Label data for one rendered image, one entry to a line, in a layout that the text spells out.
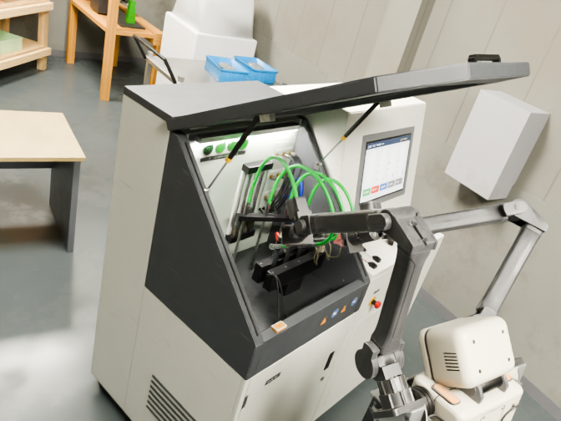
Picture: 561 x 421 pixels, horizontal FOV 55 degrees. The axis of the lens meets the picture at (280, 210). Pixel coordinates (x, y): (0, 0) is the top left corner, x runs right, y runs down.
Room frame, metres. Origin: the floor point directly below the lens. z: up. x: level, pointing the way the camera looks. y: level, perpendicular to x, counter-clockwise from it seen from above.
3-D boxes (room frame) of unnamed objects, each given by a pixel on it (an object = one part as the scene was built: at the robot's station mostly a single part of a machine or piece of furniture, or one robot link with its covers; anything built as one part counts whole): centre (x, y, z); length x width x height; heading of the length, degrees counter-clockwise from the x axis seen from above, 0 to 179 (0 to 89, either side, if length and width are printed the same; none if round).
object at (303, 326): (1.62, -0.23, 0.87); 0.62 x 0.04 x 0.16; 145
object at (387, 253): (2.25, -0.55, 0.96); 0.70 x 0.22 x 0.03; 145
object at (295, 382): (1.61, -0.24, 0.44); 0.65 x 0.02 x 0.68; 145
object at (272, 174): (2.10, 0.05, 1.20); 0.13 x 0.03 x 0.31; 145
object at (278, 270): (1.86, -0.10, 0.91); 0.34 x 0.10 x 0.15; 145
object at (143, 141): (2.31, 0.15, 0.75); 1.40 x 0.28 x 1.50; 145
